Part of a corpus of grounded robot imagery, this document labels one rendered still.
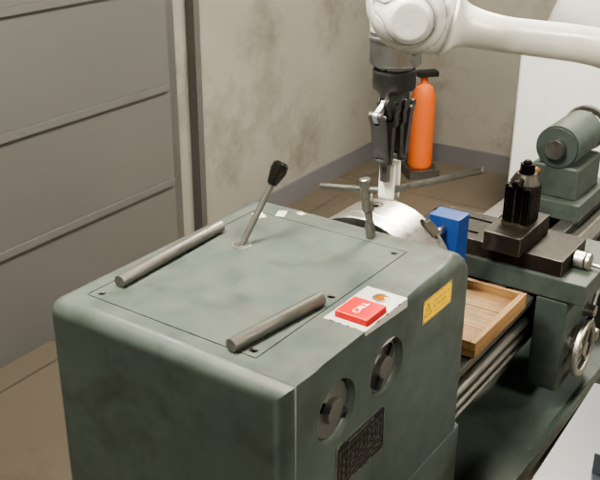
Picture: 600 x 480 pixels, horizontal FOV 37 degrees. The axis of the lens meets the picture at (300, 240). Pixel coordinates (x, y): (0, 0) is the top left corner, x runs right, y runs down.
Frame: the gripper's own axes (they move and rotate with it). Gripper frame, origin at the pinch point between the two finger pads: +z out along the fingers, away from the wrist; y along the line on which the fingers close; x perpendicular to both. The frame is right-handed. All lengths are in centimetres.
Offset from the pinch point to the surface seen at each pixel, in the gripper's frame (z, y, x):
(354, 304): 11.2, -26.0, -9.1
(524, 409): 84, 68, -7
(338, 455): 31, -38, -14
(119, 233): 105, 124, 202
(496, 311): 49, 53, -2
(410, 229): 16.4, 16.6, 3.8
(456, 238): 31, 50, 8
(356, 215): 14.2, 11.8, 13.6
